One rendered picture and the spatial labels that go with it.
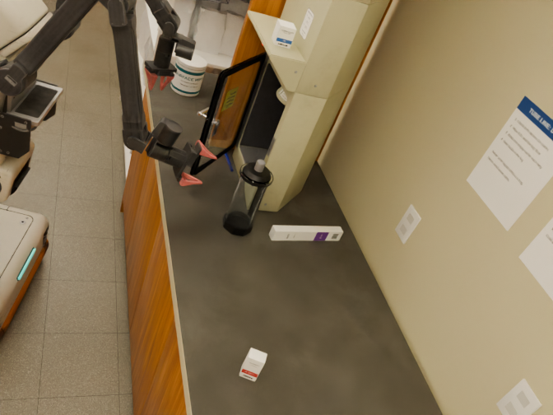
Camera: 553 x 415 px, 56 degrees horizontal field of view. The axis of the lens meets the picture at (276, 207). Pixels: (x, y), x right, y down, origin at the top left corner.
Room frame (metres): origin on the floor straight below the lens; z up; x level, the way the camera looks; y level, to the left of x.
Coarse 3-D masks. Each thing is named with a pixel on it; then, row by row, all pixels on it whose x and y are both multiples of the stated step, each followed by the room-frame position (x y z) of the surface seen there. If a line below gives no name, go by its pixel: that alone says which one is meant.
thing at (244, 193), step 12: (240, 168) 1.35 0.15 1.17; (240, 180) 1.33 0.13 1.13; (252, 180) 1.31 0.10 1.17; (240, 192) 1.32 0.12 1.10; (252, 192) 1.32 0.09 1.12; (264, 192) 1.35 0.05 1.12; (240, 204) 1.32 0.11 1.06; (252, 204) 1.32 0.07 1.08; (228, 216) 1.33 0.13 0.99; (240, 216) 1.32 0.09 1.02; (252, 216) 1.33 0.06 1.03; (240, 228) 1.32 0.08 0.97
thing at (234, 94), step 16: (256, 64) 1.68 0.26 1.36; (240, 80) 1.59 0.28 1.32; (224, 96) 1.51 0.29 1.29; (240, 96) 1.64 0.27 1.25; (208, 112) 1.44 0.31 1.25; (224, 112) 1.54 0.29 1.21; (240, 112) 1.68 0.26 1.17; (224, 128) 1.59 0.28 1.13; (208, 144) 1.50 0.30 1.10; (224, 144) 1.63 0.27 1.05; (208, 160) 1.54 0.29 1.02
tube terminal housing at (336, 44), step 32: (288, 0) 1.73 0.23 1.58; (320, 0) 1.53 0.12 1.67; (352, 0) 1.50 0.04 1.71; (384, 0) 1.66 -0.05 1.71; (320, 32) 1.47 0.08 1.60; (352, 32) 1.52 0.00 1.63; (320, 64) 1.49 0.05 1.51; (352, 64) 1.63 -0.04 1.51; (288, 96) 1.50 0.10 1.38; (320, 96) 1.51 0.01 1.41; (288, 128) 1.48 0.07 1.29; (320, 128) 1.60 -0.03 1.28; (288, 160) 1.51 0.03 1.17; (288, 192) 1.56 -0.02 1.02
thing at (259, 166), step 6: (252, 162) 1.38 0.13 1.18; (258, 162) 1.35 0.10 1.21; (264, 162) 1.36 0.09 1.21; (246, 168) 1.34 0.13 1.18; (252, 168) 1.35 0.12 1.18; (258, 168) 1.35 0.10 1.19; (264, 168) 1.38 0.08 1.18; (246, 174) 1.33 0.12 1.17; (252, 174) 1.32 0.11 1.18; (258, 174) 1.34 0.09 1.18; (264, 174) 1.35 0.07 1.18; (270, 174) 1.37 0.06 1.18; (258, 180) 1.32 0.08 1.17; (264, 180) 1.33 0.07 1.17
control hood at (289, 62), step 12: (252, 12) 1.69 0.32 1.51; (264, 24) 1.63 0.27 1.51; (264, 36) 1.53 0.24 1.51; (276, 48) 1.48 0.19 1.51; (276, 60) 1.43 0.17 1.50; (288, 60) 1.44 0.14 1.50; (300, 60) 1.47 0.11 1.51; (288, 72) 1.45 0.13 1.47; (300, 72) 1.47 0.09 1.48; (288, 84) 1.46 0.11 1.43
